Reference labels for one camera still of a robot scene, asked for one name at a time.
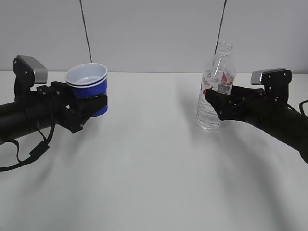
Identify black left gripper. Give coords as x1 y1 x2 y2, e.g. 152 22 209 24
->
37 81 108 133

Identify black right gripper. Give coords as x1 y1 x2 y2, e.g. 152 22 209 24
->
205 85 272 123

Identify clear Wahaha water bottle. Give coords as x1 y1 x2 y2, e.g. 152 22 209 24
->
196 41 236 131

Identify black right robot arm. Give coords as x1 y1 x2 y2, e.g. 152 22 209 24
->
205 86 308 163

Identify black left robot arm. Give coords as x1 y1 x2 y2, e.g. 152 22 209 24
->
0 82 108 141

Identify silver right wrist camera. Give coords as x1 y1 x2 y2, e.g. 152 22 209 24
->
250 68 293 103

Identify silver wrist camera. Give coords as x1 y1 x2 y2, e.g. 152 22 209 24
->
13 55 48 87
250 68 293 103

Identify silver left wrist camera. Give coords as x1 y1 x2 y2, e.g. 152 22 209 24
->
13 55 48 87

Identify black left camera cable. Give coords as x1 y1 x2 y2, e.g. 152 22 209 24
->
0 105 57 172

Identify black camera cable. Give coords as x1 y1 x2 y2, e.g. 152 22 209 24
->
0 105 57 172
287 99 308 115

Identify black right camera cable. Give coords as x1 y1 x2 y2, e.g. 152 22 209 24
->
287 99 308 115

